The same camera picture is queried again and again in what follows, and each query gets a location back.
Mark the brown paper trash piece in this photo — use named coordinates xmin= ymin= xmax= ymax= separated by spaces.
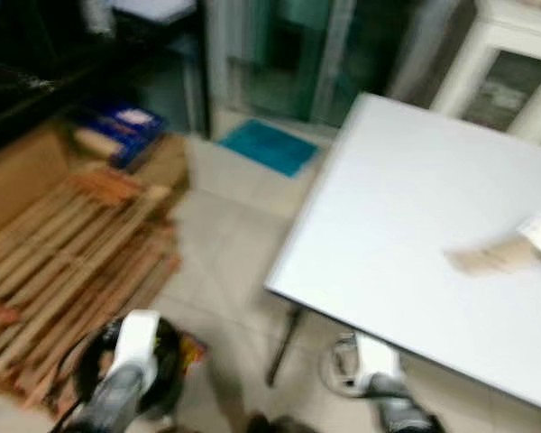
xmin=445 ymin=235 xmax=541 ymax=277

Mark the white cabinet with glass door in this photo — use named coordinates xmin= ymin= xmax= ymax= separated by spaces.
xmin=428 ymin=0 xmax=541 ymax=150

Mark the robot black foot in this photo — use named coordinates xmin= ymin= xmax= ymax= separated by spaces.
xmin=242 ymin=413 xmax=318 ymax=433

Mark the green glass sliding door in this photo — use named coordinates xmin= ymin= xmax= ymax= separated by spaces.
xmin=206 ymin=0 xmax=452 ymax=129

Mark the orange snack wrapper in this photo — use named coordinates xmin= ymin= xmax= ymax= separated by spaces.
xmin=183 ymin=336 xmax=207 ymax=365

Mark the wooden slatted folding rack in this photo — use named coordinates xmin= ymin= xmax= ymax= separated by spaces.
xmin=0 ymin=171 xmax=183 ymax=409

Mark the teal floor mat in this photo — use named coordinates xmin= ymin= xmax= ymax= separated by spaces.
xmin=216 ymin=118 xmax=322 ymax=179

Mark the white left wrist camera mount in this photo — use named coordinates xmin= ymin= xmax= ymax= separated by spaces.
xmin=106 ymin=309 xmax=162 ymax=382

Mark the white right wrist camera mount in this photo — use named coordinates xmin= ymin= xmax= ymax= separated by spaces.
xmin=355 ymin=333 xmax=404 ymax=391

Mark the black table leg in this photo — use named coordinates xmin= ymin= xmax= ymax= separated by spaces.
xmin=266 ymin=305 xmax=306 ymax=389

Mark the white flat object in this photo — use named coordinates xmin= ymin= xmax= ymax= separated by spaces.
xmin=111 ymin=0 xmax=199 ymax=25

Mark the brown cardboard box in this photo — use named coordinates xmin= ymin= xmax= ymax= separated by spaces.
xmin=0 ymin=120 xmax=190 ymax=244

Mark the blue printed box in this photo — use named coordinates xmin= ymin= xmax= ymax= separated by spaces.
xmin=74 ymin=102 xmax=170 ymax=170

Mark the black shelf unit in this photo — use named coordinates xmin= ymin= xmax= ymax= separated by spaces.
xmin=0 ymin=0 xmax=210 ymax=156

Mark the grey round stand base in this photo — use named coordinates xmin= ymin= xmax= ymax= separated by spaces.
xmin=319 ymin=333 xmax=363 ymax=395

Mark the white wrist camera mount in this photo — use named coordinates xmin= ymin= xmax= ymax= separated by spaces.
xmin=355 ymin=333 xmax=404 ymax=391
xmin=106 ymin=309 xmax=162 ymax=382

